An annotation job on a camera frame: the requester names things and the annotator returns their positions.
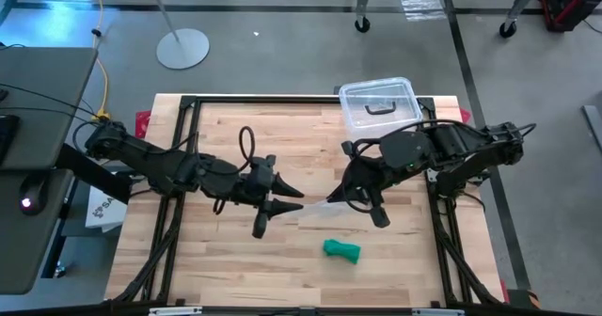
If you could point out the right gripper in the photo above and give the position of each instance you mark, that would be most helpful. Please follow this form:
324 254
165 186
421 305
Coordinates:
378 215

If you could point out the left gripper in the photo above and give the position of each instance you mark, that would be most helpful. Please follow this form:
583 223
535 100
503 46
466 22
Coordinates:
261 222

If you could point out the clear plastic bag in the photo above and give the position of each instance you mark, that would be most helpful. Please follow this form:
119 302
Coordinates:
324 208

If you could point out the green elastic bandage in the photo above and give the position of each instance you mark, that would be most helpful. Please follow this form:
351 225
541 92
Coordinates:
341 250

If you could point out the clear plastic container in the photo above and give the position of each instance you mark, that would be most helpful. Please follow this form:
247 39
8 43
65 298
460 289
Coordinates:
404 95

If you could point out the red table corner pad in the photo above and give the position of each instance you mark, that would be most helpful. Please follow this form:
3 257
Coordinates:
142 123
465 117

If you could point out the grey cart leg with caster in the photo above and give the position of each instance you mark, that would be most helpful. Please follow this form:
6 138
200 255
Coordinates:
509 27
362 24

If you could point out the white floor lamp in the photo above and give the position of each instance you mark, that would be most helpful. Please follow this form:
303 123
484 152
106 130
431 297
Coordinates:
183 48

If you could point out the clear plastic sheet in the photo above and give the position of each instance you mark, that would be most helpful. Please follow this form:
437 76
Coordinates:
421 1

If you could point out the grey metal bar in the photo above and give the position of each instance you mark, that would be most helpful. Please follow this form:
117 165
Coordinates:
593 123

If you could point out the black computer mouse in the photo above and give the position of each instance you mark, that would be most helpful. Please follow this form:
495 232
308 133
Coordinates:
32 196

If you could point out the light grey desk panel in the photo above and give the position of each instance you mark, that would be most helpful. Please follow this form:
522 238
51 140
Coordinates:
47 71

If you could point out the black keyboard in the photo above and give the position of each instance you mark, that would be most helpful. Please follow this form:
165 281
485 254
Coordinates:
7 137

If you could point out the red plastic crate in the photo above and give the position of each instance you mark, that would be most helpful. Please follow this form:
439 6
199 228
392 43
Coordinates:
571 1

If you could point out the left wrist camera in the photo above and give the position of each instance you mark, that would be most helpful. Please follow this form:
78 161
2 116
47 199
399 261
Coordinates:
258 179

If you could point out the silver metal bracket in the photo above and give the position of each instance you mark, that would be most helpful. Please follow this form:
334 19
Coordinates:
174 311
437 312

